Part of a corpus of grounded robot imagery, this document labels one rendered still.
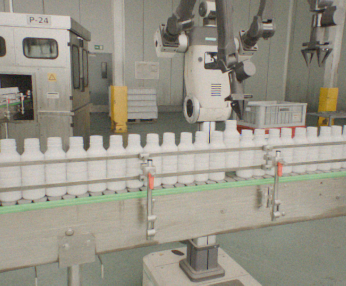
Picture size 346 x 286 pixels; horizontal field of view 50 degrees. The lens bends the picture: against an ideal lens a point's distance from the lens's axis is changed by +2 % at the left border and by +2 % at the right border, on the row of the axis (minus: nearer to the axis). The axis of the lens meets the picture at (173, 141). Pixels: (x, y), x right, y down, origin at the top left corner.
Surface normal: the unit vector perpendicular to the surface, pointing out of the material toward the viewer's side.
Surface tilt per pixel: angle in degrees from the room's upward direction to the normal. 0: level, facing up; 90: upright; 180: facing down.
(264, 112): 90
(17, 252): 90
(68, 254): 90
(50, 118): 90
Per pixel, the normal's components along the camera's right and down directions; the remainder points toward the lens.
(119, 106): 0.38, 0.17
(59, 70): 0.07, 0.18
